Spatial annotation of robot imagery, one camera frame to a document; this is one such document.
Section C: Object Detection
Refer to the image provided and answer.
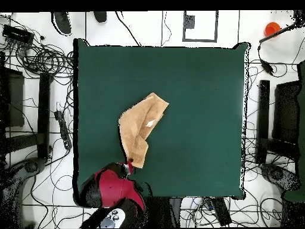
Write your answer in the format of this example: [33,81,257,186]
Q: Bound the tan terry towel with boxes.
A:
[118,92,170,169]

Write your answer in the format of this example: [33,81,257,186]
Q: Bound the black power strip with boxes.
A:
[54,110,73,150]
[210,197,232,227]

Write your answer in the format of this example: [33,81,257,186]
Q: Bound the dark green table cloth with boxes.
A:
[73,38,251,202]

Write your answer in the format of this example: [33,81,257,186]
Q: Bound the grey stand base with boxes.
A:
[2,157,46,228]
[260,162,301,193]

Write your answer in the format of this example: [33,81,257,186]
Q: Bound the black stand bar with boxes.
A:
[256,79,271,165]
[36,72,52,160]

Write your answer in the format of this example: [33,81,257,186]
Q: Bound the dark box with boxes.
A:
[272,80,301,144]
[0,66,25,128]

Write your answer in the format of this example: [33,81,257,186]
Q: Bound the small dark shoe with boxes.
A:
[92,11,108,23]

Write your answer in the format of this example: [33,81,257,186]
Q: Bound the large dark shoe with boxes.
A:
[51,11,73,36]

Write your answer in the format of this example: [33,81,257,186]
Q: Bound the black power adapter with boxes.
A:
[260,59,275,76]

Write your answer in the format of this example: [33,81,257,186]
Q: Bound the black electronics box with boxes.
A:
[1,24,35,45]

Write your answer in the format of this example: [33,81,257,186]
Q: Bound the orange cup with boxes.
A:
[263,21,281,38]

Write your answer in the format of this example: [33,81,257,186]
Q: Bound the black rod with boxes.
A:
[258,20,305,44]

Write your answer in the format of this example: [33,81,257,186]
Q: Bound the grey square floor frame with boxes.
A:
[182,10,219,43]

